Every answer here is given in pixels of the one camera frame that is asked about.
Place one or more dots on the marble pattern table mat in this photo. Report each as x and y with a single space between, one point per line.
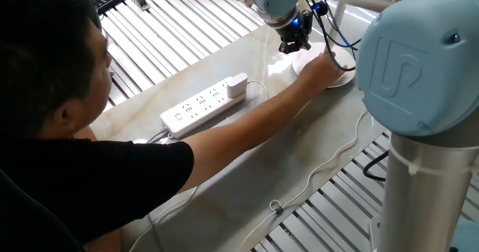
280 151

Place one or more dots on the black shirt sleeve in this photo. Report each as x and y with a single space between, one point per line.
93 181

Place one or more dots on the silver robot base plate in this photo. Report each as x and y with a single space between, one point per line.
375 233

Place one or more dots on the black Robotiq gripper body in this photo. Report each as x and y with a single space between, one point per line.
295 29

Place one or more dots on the white power adapter plug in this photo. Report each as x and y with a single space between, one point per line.
237 84

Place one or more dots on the white lamp base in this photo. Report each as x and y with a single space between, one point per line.
342 78

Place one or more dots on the person's head black hair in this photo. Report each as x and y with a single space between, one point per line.
41 57

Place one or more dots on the person's right hand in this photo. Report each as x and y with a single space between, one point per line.
322 72

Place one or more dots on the white power strip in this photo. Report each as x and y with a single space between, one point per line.
198 108

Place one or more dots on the person's left forearm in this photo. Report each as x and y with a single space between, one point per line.
105 242

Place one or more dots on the person's right forearm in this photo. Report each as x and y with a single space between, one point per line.
243 128

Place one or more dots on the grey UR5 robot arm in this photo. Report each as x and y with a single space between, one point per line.
419 76

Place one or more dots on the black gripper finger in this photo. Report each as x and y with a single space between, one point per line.
290 48
305 45

